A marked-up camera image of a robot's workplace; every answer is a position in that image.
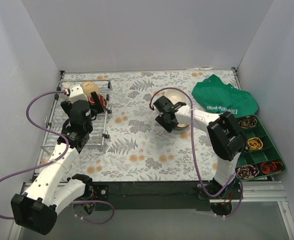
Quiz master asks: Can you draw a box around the red patterned bowl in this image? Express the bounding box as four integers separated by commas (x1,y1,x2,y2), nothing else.
88,94,107,112

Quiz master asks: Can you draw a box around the tan bowl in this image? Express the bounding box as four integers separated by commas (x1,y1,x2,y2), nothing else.
164,89,186,105

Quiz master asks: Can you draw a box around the dark brown bowl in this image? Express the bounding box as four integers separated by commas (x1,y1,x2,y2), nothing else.
174,123,189,131

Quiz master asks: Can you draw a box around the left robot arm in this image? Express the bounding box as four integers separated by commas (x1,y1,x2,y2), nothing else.
10,87,94,235

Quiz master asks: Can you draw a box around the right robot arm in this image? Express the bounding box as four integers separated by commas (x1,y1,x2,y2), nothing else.
149,96,247,199

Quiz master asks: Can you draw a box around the beige bowl at rack back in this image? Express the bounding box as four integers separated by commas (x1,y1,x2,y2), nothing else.
81,81,100,99

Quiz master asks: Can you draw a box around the floral table mat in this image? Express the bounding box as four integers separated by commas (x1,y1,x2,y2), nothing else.
36,70,242,183

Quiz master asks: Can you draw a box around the pale green bowl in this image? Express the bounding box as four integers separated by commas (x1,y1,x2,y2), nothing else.
61,82,74,91

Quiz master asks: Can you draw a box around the green cloth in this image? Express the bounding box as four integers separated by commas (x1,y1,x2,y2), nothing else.
191,74,259,118

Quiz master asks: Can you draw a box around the green compartment tray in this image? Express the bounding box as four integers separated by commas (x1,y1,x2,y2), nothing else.
235,115,287,181

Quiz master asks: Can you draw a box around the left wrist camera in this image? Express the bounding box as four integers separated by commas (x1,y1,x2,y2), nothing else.
69,84,88,104

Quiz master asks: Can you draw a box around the metal wire dish rack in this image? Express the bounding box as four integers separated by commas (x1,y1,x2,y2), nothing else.
41,79,113,154

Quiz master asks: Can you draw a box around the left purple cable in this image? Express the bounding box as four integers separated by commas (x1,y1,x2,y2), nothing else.
0,90,115,223

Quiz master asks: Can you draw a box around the purple cable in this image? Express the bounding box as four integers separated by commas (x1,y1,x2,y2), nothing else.
0,90,115,223
148,87,244,222

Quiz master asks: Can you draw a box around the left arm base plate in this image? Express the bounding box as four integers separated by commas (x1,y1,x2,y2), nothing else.
88,184,109,201

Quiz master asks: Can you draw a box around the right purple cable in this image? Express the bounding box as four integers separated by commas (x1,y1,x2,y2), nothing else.
148,87,244,222

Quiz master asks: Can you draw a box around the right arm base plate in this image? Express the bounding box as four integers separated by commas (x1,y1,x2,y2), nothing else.
195,183,242,200

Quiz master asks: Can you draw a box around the aluminium frame rail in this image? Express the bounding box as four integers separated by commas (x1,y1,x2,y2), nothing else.
10,180,294,240

